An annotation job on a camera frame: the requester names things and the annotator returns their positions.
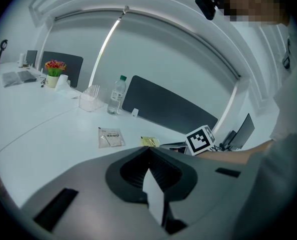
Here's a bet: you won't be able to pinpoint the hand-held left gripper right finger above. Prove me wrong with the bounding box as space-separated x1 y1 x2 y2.
149 146 184 193

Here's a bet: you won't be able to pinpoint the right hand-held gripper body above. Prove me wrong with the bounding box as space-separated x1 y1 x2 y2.
184 124 217 157

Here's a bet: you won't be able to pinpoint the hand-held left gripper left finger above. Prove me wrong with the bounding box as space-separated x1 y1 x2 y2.
119 146 151 189

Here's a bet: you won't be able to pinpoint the yellow packet trash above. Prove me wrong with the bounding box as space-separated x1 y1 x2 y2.
139 135 161 148

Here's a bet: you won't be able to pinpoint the grey white sachet trash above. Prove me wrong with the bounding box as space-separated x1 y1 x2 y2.
98 126 127 149

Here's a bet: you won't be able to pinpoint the person's right forearm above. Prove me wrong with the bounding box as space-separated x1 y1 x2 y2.
197 138 275 165

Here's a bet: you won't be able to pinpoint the grey laptop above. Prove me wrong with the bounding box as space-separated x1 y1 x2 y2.
159 141 190 155

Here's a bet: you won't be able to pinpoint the black computer monitor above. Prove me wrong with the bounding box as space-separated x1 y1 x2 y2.
222 112 256 150

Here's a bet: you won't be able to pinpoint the large dark desk partition panel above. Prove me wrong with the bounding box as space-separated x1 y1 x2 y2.
121 75 219 135

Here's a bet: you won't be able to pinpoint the clear plastic water bottle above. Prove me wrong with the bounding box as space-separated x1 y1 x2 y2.
106 74 128 116

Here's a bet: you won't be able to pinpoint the clear plastic box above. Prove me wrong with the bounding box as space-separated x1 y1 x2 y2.
78 84 106 113

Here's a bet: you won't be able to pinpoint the person's white shirt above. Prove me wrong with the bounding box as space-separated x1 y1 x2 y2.
231 15 297 240

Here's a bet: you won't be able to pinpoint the grey roller blind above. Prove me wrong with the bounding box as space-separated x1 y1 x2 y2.
40 10 126 90
90 11 241 135

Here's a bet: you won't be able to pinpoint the white table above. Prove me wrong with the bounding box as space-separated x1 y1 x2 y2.
0 61 189 209

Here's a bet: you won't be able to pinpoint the white tissue roll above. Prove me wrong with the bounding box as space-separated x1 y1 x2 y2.
54 74 72 93

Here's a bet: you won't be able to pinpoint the medium dark desk partition panel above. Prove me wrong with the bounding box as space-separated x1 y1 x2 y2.
39 50 85 89

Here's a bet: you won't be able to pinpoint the potted flowers in white pot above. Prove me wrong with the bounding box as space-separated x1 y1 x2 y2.
44 59 67 89

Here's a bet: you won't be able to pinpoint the person's head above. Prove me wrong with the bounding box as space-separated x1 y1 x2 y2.
212 0 291 27

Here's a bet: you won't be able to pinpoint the small dark desk partition panel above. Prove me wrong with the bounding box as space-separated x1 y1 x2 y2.
25 49 39 68

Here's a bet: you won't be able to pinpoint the grey flat packet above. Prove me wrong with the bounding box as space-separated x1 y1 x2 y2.
1 71 23 88

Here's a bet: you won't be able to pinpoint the black lanyard clip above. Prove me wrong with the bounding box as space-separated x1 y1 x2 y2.
281 37 293 71

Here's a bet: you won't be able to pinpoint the black head camera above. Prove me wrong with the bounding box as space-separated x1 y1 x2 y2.
194 0 226 21

